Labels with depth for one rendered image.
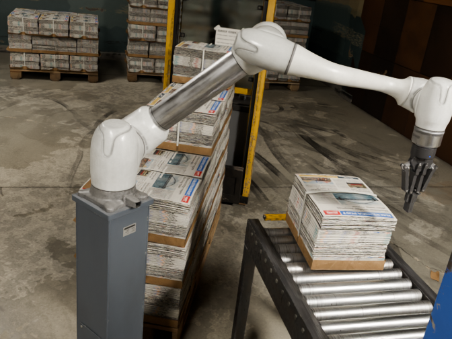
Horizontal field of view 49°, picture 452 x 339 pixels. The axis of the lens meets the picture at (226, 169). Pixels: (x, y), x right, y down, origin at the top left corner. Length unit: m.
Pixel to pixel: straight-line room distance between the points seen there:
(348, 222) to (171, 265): 0.90
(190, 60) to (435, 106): 1.89
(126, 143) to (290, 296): 0.75
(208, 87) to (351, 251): 0.79
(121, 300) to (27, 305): 1.09
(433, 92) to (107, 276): 1.22
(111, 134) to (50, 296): 1.52
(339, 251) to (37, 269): 1.95
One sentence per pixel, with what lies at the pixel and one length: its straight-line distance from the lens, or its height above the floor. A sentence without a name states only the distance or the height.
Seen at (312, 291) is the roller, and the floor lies 0.79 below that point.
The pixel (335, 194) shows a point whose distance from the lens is 1.98.
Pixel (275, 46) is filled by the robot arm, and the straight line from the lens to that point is 1.55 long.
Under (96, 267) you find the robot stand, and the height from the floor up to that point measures 0.76.
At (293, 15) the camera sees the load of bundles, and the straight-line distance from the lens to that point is 7.90.
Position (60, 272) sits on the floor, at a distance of 3.20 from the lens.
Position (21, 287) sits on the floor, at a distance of 3.11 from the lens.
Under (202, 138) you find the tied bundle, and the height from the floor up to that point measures 0.92.
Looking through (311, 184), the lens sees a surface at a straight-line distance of 2.02.
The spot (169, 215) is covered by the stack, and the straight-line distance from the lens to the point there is 2.23.
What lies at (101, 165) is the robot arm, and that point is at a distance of 1.70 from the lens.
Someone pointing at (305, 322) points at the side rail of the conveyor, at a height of 0.80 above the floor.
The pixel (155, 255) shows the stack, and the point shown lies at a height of 0.54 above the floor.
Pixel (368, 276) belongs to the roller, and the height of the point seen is 0.79.
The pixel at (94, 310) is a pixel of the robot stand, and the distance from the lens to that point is 2.00.
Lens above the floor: 1.82
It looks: 23 degrees down
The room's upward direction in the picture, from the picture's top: 7 degrees clockwise
